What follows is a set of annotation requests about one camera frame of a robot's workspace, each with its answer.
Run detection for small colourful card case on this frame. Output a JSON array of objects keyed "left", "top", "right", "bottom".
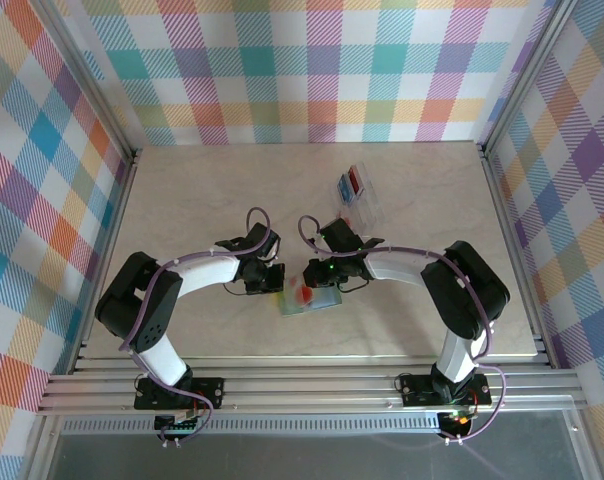
[{"left": 275, "top": 287, "right": 345, "bottom": 320}]

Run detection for clear plastic card holder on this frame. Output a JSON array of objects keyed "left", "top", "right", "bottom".
[{"left": 329, "top": 162, "right": 387, "bottom": 237}]

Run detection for blue card stack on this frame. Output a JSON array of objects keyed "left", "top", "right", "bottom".
[{"left": 335, "top": 173, "right": 357, "bottom": 205}]

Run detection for red card stack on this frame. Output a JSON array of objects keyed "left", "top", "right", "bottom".
[{"left": 346, "top": 167, "right": 368, "bottom": 196}]

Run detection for green left controller board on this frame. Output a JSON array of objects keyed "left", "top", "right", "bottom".
[{"left": 153, "top": 407, "right": 207, "bottom": 444}]

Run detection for grey metal panel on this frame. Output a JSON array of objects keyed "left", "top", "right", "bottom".
[{"left": 26, "top": 433, "right": 596, "bottom": 480}]

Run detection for orange right controller board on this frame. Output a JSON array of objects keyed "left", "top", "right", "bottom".
[{"left": 437, "top": 407, "right": 478, "bottom": 439}]

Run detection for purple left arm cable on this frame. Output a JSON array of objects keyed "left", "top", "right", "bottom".
[{"left": 117, "top": 207, "right": 278, "bottom": 449}]

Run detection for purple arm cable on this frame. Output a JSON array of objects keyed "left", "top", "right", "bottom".
[
  {"left": 297, "top": 214, "right": 507, "bottom": 446},
  {"left": 117, "top": 207, "right": 278, "bottom": 449}
]

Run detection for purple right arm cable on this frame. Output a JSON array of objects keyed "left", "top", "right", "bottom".
[{"left": 297, "top": 214, "right": 507, "bottom": 446}]

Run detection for aluminium cross rail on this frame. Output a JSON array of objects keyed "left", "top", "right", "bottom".
[{"left": 35, "top": 355, "right": 591, "bottom": 417}]

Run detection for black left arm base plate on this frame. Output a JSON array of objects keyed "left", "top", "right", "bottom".
[{"left": 133, "top": 376, "right": 227, "bottom": 412}]

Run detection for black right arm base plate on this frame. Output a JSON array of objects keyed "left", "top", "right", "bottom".
[{"left": 398, "top": 372, "right": 493, "bottom": 408}]

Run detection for slotted grey cable duct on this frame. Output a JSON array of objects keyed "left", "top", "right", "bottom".
[{"left": 60, "top": 417, "right": 442, "bottom": 437}]

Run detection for aluminium side rail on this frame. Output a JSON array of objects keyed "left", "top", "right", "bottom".
[
  {"left": 67, "top": 148, "right": 143, "bottom": 374},
  {"left": 476, "top": 143, "right": 554, "bottom": 370}
]

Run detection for aluminium frame post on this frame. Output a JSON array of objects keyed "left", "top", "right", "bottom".
[
  {"left": 475, "top": 0, "right": 579, "bottom": 157},
  {"left": 29, "top": 0, "right": 143, "bottom": 164}
]

